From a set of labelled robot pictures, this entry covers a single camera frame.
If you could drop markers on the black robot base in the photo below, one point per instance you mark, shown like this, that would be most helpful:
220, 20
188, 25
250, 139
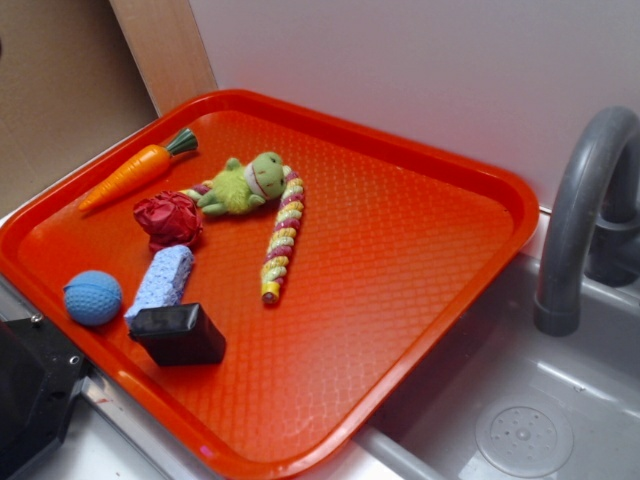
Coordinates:
42, 372

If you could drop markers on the black box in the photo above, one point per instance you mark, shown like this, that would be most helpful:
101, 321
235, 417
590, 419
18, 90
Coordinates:
179, 335

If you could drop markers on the orange plastic tray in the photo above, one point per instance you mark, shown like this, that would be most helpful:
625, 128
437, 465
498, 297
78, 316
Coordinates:
396, 242

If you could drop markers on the green plush frog toy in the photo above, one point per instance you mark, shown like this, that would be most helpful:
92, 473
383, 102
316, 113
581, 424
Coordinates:
240, 189

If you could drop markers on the red crumpled ball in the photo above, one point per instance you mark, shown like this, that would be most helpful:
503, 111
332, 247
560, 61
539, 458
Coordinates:
170, 219

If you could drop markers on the blue sponge block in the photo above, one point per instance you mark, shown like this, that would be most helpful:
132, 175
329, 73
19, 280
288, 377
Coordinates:
164, 282

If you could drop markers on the orange toy carrot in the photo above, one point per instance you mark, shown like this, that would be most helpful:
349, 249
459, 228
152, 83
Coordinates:
143, 167

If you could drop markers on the blue dimpled ball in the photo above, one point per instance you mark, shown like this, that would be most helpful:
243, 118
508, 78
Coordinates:
92, 298

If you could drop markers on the grey toy sink basin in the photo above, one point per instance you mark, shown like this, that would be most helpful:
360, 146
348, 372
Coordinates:
497, 399

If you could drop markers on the wooden board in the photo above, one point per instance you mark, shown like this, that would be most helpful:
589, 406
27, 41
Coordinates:
168, 50

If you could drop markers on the grey plastic faucet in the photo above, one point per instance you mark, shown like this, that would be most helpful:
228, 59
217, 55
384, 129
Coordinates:
593, 230

